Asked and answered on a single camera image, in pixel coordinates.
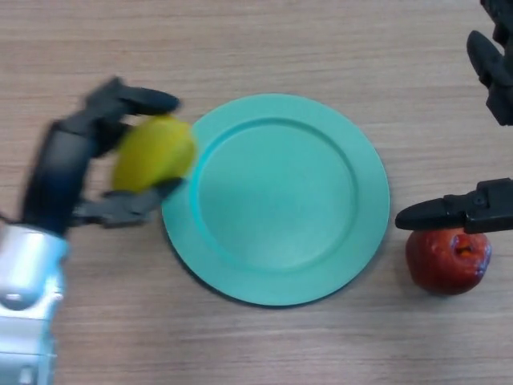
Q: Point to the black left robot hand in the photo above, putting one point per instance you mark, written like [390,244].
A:
[56,172]

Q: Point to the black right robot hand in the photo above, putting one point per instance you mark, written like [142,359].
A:
[491,208]

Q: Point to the yellow starfruit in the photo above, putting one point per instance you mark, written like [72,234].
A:
[152,152]

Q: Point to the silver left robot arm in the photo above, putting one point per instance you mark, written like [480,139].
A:
[28,301]

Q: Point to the green round plate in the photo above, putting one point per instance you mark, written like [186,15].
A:
[280,200]

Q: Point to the red apple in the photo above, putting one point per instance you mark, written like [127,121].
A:
[441,260]

